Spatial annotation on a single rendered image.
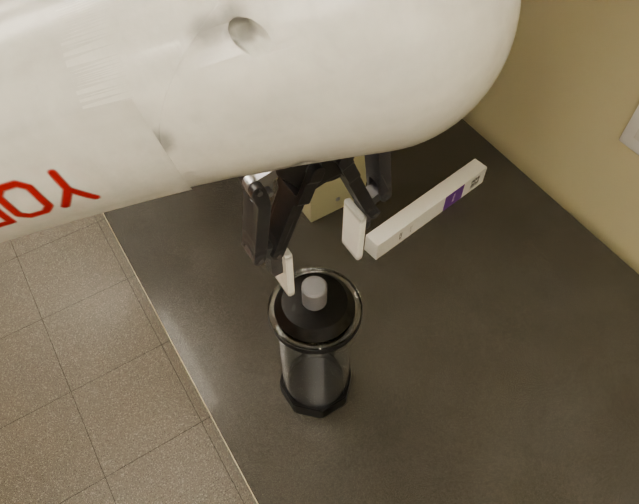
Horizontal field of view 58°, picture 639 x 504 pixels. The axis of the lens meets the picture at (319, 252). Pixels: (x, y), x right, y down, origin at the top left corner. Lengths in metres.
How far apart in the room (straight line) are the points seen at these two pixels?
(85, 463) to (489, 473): 1.33
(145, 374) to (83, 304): 0.37
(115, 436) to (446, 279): 1.25
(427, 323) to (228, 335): 0.31
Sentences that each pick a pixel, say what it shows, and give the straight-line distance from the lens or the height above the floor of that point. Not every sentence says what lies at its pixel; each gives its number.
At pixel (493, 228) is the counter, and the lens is 1.05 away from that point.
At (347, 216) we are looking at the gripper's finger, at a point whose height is 1.29.
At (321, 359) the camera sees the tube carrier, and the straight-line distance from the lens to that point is 0.68.
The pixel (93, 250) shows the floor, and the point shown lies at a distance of 2.29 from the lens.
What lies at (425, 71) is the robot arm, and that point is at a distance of 0.20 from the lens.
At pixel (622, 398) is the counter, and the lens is 0.96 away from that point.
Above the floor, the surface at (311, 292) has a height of 1.21.
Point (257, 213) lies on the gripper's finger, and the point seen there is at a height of 1.38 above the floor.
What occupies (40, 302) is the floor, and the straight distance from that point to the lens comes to 2.23.
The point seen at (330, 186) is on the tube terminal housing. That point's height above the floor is 1.01.
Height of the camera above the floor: 1.74
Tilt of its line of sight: 55 degrees down
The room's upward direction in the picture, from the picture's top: straight up
